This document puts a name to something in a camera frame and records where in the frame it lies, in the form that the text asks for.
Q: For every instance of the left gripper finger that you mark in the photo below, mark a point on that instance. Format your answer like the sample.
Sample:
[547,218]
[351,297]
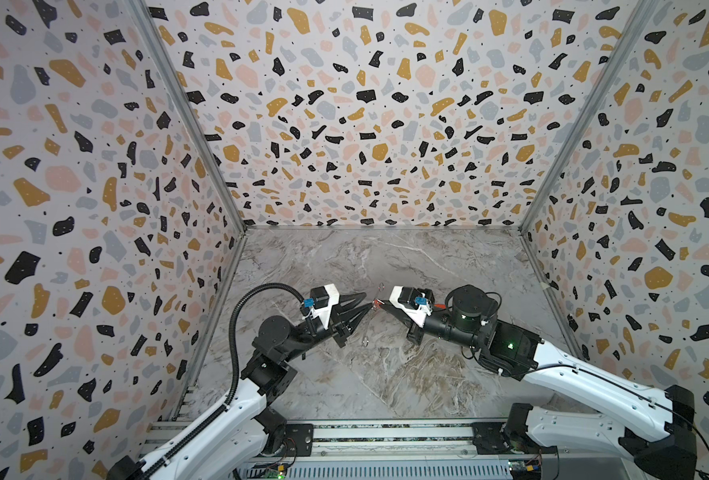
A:
[352,318]
[353,304]

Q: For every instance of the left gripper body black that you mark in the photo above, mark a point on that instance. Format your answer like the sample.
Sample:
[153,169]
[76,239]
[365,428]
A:
[334,331]

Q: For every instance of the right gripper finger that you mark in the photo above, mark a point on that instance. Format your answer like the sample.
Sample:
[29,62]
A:
[387,306]
[405,320]

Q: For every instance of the metal keyring plate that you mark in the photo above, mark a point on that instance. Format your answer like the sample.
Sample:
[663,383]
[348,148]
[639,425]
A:
[371,315]

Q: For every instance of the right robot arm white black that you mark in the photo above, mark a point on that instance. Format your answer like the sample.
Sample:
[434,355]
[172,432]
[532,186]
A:
[647,425]

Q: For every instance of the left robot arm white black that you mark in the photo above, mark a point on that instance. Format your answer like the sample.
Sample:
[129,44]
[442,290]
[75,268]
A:
[242,423]

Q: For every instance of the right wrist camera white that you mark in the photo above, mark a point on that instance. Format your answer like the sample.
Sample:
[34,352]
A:
[413,299]

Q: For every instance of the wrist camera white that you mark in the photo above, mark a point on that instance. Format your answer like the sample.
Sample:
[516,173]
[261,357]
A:
[413,299]
[320,303]

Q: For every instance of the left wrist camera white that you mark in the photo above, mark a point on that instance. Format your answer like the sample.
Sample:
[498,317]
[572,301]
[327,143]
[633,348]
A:
[320,303]

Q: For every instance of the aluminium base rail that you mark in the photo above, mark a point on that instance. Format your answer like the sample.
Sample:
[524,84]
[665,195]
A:
[412,440]

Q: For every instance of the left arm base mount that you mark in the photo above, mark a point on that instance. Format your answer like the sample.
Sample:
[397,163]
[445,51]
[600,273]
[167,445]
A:
[283,437]

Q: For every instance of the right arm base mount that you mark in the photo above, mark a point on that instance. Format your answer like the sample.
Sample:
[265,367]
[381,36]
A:
[510,436]

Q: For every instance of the perforated cable tray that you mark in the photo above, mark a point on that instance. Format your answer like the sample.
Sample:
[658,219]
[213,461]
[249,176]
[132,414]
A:
[437,469]

